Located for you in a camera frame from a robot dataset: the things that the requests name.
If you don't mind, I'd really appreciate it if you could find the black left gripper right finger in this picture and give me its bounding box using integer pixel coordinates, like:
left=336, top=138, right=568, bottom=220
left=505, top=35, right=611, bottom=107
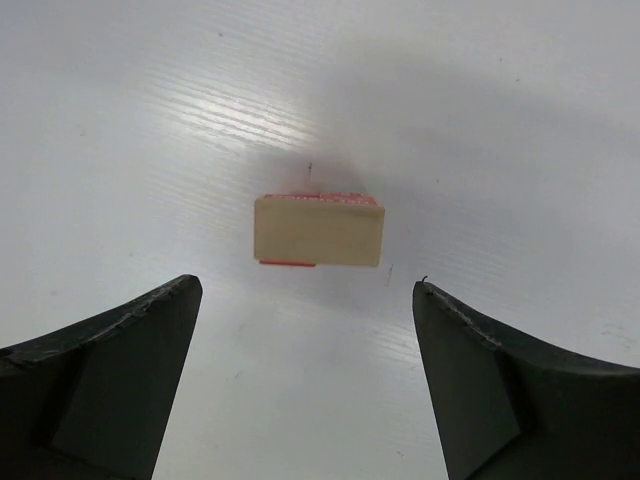
left=412, top=281, right=639, bottom=479

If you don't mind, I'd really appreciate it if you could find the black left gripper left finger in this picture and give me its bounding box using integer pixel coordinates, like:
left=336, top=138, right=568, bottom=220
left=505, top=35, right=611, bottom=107
left=1, top=275, right=203, bottom=479

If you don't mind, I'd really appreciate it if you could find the natural wood block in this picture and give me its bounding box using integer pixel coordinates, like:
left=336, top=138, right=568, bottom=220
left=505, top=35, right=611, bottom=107
left=253, top=195, right=387, bottom=269

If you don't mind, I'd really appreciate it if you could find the red cube block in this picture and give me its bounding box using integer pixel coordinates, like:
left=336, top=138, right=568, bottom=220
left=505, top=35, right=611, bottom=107
left=319, top=193, right=377, bottom=206
left=254, top=194, right=322, bottom=268

